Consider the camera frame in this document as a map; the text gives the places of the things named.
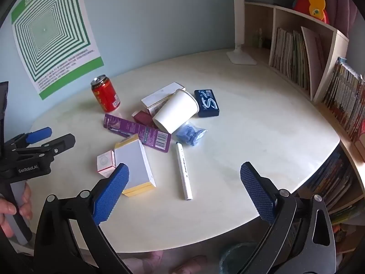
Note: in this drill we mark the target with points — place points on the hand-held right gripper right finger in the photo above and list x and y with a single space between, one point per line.
256 194

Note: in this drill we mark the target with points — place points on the person's left hand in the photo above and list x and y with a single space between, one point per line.
26 202

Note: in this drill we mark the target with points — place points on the dark blue box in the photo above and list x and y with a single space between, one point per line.
206 102

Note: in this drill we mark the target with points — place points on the pink slipper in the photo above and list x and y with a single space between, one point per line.
152 262
189 265

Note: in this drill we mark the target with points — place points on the green striped wall poster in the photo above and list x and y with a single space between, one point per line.
45 28

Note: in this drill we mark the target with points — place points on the small maroon box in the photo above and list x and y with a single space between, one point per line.
142 117

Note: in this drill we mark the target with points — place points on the wooden bookshelf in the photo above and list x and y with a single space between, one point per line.
328 62

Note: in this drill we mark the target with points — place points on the pile of low shelf books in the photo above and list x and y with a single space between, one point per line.
333 177

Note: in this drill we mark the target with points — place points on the blue plastic bag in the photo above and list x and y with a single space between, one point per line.
189 135

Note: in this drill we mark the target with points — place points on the row of thin books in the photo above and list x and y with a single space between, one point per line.
288 54

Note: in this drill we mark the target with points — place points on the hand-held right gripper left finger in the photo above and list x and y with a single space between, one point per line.
114 194

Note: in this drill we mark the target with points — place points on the purple packet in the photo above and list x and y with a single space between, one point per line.
128 125

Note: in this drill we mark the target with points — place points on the long white cardboard box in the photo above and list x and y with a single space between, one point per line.
159 95

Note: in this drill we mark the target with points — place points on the pink curtain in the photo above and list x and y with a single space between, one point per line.
345 2

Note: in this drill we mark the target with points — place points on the trash bin with teal bag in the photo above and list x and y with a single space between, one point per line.
236 258

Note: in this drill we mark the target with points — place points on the white paper cup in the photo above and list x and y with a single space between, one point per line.
174 111

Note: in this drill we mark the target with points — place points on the red drink can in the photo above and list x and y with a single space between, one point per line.
106 95

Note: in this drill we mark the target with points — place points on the white desk lamp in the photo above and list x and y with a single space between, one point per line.
239 20

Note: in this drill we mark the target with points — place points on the red and yellow toy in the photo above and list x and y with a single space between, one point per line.
315 4

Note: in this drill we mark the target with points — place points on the small white pink box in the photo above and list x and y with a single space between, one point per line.
105 161

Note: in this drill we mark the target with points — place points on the pink leaning book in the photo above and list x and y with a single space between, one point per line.
313 51

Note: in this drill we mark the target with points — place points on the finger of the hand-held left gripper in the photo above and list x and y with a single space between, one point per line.
40 134
61 144

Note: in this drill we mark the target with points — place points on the white and yellow box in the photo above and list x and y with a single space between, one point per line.
132 159

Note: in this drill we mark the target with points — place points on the white marker pen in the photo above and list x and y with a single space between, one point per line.
182 168

